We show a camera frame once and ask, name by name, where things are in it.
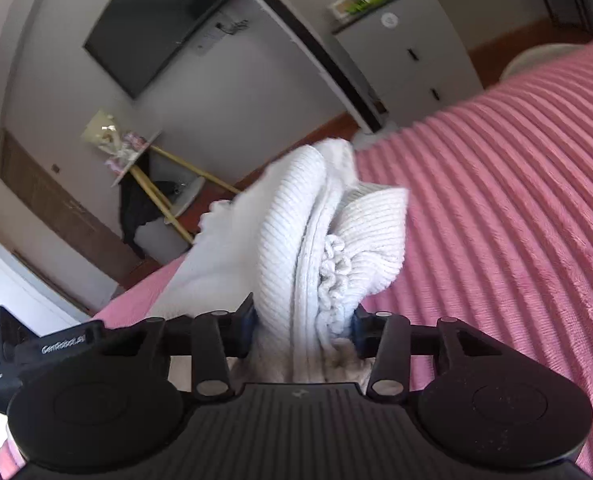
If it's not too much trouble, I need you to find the pink striped plush blanket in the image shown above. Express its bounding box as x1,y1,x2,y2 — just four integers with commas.
0,30,593,480

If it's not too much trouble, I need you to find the black cloth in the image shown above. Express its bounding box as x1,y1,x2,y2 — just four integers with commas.
118,152,178,262

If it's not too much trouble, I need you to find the round table with yellow legs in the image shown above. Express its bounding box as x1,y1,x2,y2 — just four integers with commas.
110,129,243,247

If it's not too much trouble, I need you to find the long white black shelf board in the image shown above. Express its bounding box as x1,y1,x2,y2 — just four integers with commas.
225,0,390,134

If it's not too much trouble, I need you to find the white round seat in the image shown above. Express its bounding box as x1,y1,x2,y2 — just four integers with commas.
162,177,203,227

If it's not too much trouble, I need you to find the grey cabinet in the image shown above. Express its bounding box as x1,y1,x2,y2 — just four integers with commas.
331,0,485,127

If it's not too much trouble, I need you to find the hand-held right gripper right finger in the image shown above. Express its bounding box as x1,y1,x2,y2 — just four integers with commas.
349,307,498,402

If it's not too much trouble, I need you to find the green packet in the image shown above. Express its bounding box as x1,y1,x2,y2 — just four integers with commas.
349,0,390,14

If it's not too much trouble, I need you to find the white ribbed knit garment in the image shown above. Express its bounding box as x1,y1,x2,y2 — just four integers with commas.
151,137,412,397

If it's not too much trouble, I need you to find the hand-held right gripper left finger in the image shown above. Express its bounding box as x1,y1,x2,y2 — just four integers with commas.
110,292,257,402

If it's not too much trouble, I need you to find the wrapped flower bouquet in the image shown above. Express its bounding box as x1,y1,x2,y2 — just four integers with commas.
80,109,151,175

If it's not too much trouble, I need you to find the white wall socket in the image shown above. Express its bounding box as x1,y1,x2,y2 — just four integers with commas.
192,28,218,56

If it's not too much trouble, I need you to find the black wall television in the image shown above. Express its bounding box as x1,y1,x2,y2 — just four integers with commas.
83,0,240,100

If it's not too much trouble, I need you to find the white round stool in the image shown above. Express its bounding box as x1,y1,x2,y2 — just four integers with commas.
498,42,588,84

